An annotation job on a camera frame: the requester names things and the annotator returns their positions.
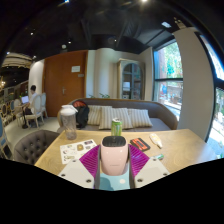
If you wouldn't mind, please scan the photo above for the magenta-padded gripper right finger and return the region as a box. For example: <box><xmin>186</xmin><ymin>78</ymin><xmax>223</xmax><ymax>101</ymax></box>
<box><xmin>128</xmin><ymin>144</ymin><xmax>171</xmax><ymax>189</ymax></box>

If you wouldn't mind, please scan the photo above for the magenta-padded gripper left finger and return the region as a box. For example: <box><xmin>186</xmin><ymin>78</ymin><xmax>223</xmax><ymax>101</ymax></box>
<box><xmin>58</xmin><ymin>144</ymin><xmax>102</xmax><ymax>190</ymax></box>

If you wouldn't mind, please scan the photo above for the pink computer mouse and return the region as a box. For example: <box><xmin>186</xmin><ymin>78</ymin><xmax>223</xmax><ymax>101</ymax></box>
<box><xmin>100</xmin><ymin>135</ymin><xmax>130</xmax><ymax>177</ymax></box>

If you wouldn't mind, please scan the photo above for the white sticker sheet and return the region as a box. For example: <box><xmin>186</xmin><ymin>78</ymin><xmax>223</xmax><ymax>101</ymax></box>
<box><xmin>59</xmin><ymin>138</ymin><xmax>98</xmax><ymax>165</ymax></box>

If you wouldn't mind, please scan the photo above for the black and red flat case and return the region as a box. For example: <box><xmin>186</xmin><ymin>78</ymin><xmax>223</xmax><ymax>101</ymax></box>
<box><xmin>129</xmin><ymin>137</ymin><xmax>152</xmax><ymax>153</ymax></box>

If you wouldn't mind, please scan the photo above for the white tube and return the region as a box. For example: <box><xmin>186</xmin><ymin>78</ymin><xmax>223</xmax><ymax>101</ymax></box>
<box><xmin>148</xmin><ymin>132</ymin><xmax>164</xmax><ymax>149</ymax></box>

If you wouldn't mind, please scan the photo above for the clear shaker bottle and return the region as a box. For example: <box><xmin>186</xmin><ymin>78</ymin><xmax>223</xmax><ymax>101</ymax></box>
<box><xmin>59</xmin><ymin>104</ymin><xmax>79</xmax><ymax>141</ymax></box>

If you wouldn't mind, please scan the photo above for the grey tufted armchair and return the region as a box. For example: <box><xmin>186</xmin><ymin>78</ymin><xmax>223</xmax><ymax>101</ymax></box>
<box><xmin>13</xmin><ymin>129</ymin><xmax>60</xmax><ymax>165</ymax></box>

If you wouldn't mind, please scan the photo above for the striped cushion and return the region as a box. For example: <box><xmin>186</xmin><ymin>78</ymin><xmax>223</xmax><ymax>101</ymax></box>
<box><xmin>127</xmin><ymin>108</ymin><xmax>154</xmax><ymax>128</ymax></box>
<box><xmin>98</xmin><ymin>107</ymin><xmax>134</xmax><ymax>130</ymax></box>
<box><xmin>87</xmin><ymin>105</ymin><xmax>113</xmax><ymax>126</ymax></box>

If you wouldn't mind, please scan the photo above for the green drink can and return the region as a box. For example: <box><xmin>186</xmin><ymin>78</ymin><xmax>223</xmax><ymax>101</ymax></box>
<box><xmin>110</xmin><ymin>117</ymin><xmax>123</xmax><ymax>137</ymax></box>

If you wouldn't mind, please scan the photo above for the brown curved sofa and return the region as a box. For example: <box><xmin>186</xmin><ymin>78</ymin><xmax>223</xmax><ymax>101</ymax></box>
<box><xmin>57</xmin><ymin>97</ymin><xmax>179</xmax><ymax>134</ymax></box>

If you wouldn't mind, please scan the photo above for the black backpack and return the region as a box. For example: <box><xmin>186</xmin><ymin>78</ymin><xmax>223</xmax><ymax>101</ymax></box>
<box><xmin>72</xmin><ymin>100</ymin><xmax>90</xmax><ymax>130</ymax></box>

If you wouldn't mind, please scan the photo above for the white dining chair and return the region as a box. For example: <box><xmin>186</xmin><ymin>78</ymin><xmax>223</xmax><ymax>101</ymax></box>
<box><xmin>24</xmin><ymin>93</ymin><xmax>48</xmax><ymax>129</ymax></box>

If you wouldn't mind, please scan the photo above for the person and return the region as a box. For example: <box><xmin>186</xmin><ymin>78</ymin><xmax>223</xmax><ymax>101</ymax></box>
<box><xmin>22</xmin><ymin>84</ymin><xmax>38</xmax><ymax>116</ymax></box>

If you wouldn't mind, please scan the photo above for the brown wooden door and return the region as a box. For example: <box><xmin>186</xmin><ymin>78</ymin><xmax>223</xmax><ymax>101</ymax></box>
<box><xmin>43</xmin><ymin>49</ymin><xmax>89</xmax><ymax>118</ymax></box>

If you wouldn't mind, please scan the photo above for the black-framed window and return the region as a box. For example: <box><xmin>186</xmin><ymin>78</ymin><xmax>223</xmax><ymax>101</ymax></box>
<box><xmin>199</xmin><ymin>33</ymin><xmax>224</xmax><ymax>158</ymax></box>
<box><xmin>153</xmin><ymin>40</ymin><xmax>184</xmax><ymax>121</ymax></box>

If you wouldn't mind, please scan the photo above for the glass-door cabinet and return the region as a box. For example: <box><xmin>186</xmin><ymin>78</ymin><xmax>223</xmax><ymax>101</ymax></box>
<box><xmin>116</xmin><ymin>58</ymin><xmax>146</xmax><ymax>100</ymax></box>

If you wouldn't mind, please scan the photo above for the group of blue-backed chairs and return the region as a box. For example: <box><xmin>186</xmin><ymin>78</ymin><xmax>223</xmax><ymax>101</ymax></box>
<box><xmin>0</xmin><ymin>99</ymin><xmax>24</xmax><ymax>158</ymax></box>

